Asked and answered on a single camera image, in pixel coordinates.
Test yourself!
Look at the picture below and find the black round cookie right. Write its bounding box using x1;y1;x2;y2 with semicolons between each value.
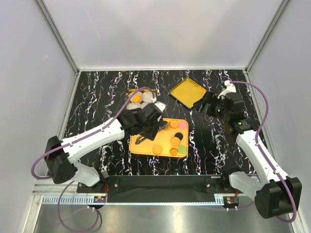
174;132;183;140

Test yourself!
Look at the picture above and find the white paper cup front-left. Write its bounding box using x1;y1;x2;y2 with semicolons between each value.
126;102;141;110

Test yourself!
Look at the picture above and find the white paper cup back-left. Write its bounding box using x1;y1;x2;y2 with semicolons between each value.
129;91;142;103

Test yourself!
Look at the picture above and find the tan dotted cookie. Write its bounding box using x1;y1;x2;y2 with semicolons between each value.
170;120;179;129
152;145;163;155
171;137;180;147

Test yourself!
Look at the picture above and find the right orange connector board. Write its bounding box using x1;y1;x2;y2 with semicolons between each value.
224;196;240;206

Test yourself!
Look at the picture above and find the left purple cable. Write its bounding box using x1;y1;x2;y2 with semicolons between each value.
31;86;157;231

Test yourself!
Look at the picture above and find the gold tin lid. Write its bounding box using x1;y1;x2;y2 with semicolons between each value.
170;78;207;109

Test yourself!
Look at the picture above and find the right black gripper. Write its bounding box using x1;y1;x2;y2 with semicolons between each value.
193;91;230;121

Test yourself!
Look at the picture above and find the yellow plastic tray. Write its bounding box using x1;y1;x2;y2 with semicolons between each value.
129;118;189;158

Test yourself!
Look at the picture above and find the green round cookie right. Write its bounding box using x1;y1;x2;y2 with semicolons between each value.
177;145;187;154

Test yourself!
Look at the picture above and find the orange swirl cookie bottom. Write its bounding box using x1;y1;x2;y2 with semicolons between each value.
170;148;178;156

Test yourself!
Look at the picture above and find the pink round cookie right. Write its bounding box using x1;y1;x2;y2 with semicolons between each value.
178;121;188;129

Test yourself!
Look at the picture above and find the tan dotted cookie bottom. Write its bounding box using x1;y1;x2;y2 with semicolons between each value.
152;145;163;155

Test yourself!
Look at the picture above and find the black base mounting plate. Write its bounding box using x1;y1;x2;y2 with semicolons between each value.
76;175;249;195

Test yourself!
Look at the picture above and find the tan dotted cookie top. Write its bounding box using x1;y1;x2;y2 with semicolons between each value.
170;120;179;129

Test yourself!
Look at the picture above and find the orange fish cookie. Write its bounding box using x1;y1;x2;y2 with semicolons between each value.
132;94;141;103

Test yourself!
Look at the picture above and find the white paper cup back-right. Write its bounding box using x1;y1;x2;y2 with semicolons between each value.
142;91;156;103

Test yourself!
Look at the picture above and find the left orange connector board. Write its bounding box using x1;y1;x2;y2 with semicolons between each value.
93;196;107;204

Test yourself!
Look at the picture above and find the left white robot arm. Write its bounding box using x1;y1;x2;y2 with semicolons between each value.
44;101;167;192

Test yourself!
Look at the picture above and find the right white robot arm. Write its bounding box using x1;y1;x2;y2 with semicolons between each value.
194;92;302;222

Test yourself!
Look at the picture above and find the orange connector board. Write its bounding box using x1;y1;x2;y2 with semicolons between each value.
93;196;107;204
224;196;240;206

